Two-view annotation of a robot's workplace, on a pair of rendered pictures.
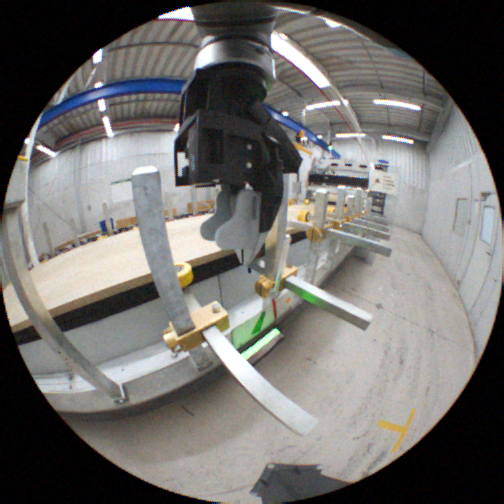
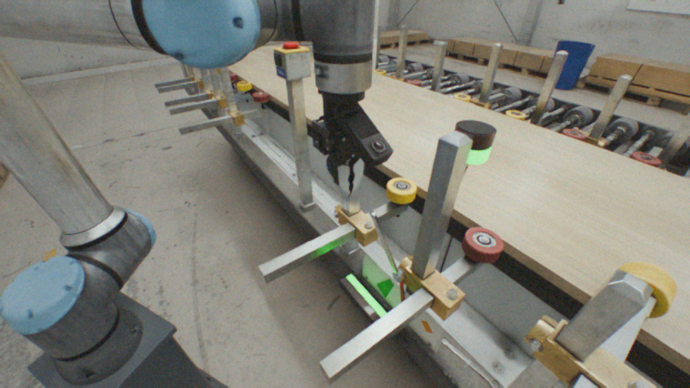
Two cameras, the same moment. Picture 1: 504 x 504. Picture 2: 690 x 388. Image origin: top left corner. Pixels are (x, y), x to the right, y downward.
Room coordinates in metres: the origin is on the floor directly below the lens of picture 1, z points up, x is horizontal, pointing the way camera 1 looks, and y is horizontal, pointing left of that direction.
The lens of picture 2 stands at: (0.20, -0.44, 1.35)
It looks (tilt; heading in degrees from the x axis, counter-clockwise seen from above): 37 degrees down; 96
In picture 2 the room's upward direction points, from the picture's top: straight up
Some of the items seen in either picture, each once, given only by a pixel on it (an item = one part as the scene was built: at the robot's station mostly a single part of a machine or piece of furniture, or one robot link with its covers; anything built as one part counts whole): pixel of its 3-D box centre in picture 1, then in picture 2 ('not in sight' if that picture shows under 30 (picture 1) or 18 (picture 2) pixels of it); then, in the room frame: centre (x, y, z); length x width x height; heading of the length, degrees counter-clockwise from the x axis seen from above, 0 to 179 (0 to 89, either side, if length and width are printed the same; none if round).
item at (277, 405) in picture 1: (217, 342); (343, 235); (0.15, 0.07, 0.83); 0.43 x 0.03 x 0.04; 41
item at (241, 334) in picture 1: (268, 316); (396, 299); (0.29, -0.05, 0.75); 0.26 x 0.01 x 0.10; 131
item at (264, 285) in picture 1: (276, 279); (429, 283); (0.35, -0.07, 0.85); 0.13 x 0.06 x 0.05; 131
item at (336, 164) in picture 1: (345, 203); not in sight; (2.64, -1.87, 0.95); 1.65 x 0.70 x 1.90; 41
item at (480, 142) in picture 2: not in sight; (473, 134); (0.36, -0.03, 1.16); 0.06 x 0.06 x 0.02
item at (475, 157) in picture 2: not in sight; (470, 148); (0.36, -0.03, 1.14); 0.06 x 0.06 x 0.02
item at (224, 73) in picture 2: not in sight; (231, 105); (-0.50, 0.88, 0.87); 0.03 x 0.03 x 0.48; 41
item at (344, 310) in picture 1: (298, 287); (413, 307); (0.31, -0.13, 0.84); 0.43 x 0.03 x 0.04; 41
